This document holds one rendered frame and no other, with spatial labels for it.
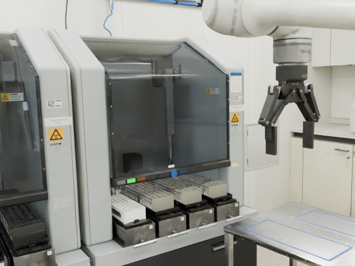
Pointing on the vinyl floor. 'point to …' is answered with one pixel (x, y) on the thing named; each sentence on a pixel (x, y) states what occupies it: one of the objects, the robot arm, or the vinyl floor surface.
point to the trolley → (298, 235)
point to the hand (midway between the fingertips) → (290, 146)
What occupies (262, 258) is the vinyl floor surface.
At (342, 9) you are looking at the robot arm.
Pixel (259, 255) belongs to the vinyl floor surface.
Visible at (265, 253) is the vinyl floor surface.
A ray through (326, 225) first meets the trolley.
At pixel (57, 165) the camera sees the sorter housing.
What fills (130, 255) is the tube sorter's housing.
